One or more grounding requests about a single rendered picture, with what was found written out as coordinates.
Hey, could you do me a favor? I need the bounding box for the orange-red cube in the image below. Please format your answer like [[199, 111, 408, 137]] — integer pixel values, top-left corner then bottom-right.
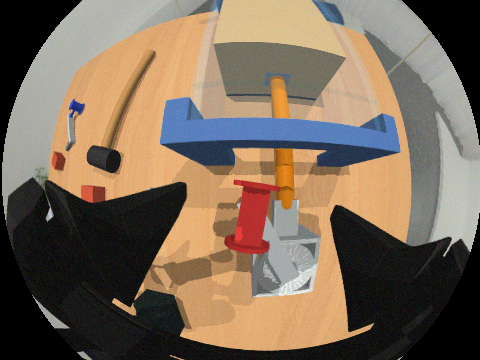
[[51, 152, 65, 171], [81, 185, 105, 203]]

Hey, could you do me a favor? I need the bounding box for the wooden-handled mallet with black head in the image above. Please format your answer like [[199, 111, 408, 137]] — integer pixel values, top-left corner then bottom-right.
[[87, 49, 156, 173]]

